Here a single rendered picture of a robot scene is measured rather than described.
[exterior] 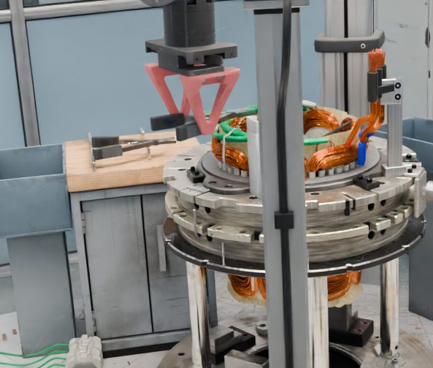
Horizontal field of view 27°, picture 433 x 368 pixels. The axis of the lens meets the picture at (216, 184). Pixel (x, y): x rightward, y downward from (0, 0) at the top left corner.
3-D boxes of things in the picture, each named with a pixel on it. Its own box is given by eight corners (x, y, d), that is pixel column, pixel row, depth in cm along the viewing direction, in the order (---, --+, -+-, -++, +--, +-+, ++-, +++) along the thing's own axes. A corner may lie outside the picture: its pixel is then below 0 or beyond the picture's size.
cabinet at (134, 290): (88, 361, 134) (69, 192, 126) (85, 307, 151) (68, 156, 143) (220, 343, 137) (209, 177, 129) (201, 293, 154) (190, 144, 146)
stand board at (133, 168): (68, 193, 126) (66, 176, 125) (66, 155, 144) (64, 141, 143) (211, 177, 129) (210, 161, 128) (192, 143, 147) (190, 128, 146)
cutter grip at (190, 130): (180, 142, 101) (179, 128, 100) (175, 141, 101) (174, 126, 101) (206, 133, 103) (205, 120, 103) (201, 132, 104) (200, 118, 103)
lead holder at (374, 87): (369, 103, 101) (369, 72, 100) (355, 96, 105) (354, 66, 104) (401, 99, 102) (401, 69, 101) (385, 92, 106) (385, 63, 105)
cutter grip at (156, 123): (152, 131, 106) (151, 118, 105) (150, 130, 106) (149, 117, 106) (185, 126, 107) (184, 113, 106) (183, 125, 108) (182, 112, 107)
